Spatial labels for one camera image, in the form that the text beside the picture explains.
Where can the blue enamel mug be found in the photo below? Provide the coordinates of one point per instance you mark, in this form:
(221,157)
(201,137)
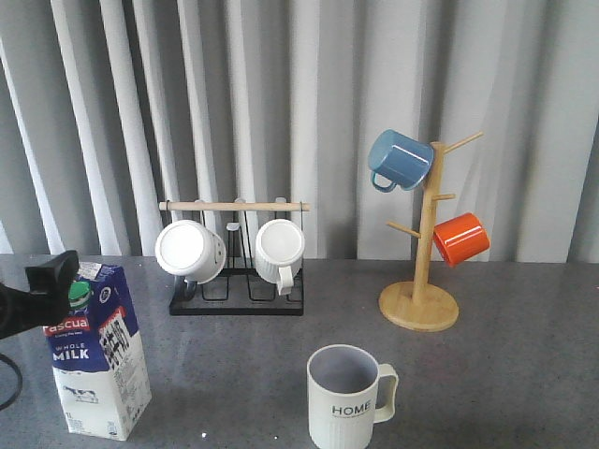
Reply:
(397,160)

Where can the grey pleated curtain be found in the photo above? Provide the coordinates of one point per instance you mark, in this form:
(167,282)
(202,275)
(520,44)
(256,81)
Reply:
(109,107)

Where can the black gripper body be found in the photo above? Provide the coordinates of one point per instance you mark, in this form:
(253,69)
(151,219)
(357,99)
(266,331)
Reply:
(21,311)

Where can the black wire mug rack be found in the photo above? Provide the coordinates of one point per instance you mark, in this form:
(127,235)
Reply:
(238,289)

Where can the cream HOME mug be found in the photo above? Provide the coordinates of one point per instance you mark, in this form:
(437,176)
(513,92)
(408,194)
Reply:
(348,393)

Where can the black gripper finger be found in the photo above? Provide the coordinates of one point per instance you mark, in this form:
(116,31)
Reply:
(53,278)

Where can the white mug left on rack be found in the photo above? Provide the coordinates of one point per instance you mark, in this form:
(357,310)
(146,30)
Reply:
(192,253)

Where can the orange enamel mug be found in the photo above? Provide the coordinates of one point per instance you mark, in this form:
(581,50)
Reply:
(460,238)

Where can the white ribbed mug on rack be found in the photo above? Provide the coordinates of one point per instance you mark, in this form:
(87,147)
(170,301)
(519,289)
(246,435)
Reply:
(279,249)

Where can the wooden mug tree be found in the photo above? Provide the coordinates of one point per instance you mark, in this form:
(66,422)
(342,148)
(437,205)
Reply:
(417,304)

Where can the blue white milk carton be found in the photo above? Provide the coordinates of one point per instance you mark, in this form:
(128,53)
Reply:
(98,362)

